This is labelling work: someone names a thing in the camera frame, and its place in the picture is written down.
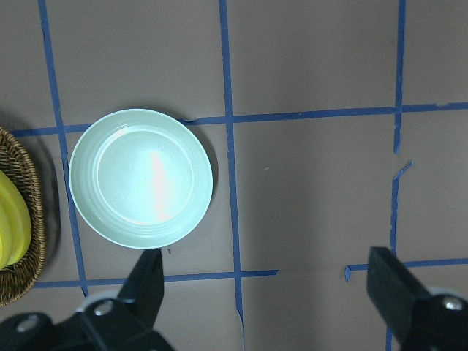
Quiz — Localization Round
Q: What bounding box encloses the yellow banana bunch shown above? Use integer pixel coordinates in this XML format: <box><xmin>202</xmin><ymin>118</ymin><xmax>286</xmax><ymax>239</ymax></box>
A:
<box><xmin>1</xmin><ymin>171</ymin><xmax>31</xmax><ymax>269</ymax></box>

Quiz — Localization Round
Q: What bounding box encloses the brown wicker basket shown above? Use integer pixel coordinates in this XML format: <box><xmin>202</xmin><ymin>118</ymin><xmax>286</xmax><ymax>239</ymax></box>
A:
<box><xmin>1</xmin><ymin>128</ymin><xmax>47</xmax><ymax>306</ymax></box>

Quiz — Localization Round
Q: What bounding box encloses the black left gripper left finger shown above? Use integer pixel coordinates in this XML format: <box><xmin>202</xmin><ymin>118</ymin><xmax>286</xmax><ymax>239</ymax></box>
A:
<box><xmin>117</xmin><ymin>249</ymin><xmax>165</xmax><ymax>328</ymax></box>

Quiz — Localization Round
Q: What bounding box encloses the light green round plate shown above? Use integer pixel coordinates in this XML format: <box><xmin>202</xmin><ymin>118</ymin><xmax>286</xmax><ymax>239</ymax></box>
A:
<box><xmin>69</xmin><ymin>109</ymin><xmax>214</xmax><ymax>249</ymax></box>

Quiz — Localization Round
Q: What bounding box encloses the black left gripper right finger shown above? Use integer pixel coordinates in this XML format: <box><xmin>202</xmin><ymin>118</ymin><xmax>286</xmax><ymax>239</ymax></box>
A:
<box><xmin>366</xmin><ymin>246</ymin><xmax>431</xmax><ymax>342</ymax></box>

